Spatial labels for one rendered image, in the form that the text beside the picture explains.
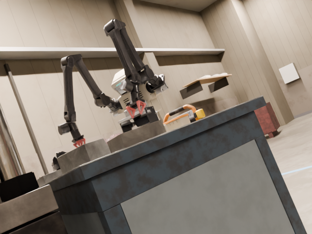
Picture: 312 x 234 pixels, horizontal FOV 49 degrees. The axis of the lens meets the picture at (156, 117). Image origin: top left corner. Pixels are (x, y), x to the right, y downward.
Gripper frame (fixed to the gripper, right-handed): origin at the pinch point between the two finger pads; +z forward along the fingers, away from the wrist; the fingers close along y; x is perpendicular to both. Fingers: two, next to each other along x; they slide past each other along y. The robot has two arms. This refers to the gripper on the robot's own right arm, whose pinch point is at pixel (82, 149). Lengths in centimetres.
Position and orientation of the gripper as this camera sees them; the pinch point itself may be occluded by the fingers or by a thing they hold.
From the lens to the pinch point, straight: 240.4
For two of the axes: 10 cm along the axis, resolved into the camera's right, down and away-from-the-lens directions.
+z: 4.2, 9.1, -0.7
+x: 7.8, -3.2, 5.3
